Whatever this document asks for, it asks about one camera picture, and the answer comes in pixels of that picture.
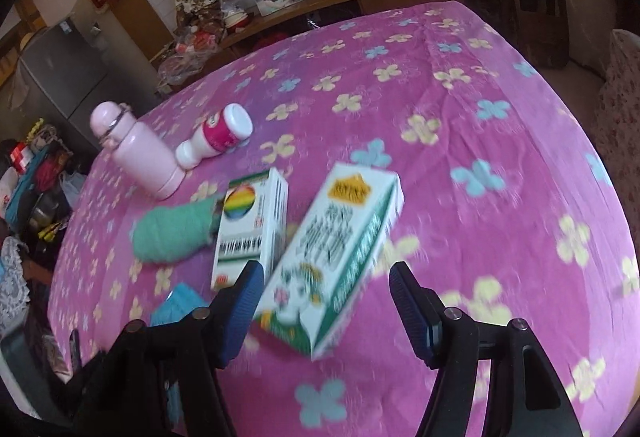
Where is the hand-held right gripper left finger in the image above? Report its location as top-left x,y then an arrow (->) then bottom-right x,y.
72,261 -> 264,437

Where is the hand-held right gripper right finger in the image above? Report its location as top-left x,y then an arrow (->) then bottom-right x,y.
389,261 -> 583,437

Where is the green white milk carton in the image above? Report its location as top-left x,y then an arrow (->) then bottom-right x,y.
251,162 -> 405,360

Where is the light blue snack packet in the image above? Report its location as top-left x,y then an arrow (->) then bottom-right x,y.
150,283 -> 208,325

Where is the rainbow print medicine box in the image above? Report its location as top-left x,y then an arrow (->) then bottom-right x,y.
211,168 -> 289,292

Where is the green rolled towel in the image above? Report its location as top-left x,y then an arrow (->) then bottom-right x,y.
131,197 -> 226,264

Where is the pink floral blanket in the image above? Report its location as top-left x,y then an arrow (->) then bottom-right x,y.
47,0 -> 636,437

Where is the white pink yogurt bottle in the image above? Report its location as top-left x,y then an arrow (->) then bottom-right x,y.
175,103 -> 253,169

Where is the pink insulated bottle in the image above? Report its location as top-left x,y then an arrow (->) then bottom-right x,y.
90,101 -> 185,198

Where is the pile of bags and clutter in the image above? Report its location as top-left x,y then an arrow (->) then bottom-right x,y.
0,117 -> 86,268

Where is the pile of plastic bags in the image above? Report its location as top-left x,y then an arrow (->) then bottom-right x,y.
157,2 -> 251,92

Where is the grey refrigerator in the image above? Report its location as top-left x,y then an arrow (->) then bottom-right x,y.
20,14 -> 156,142

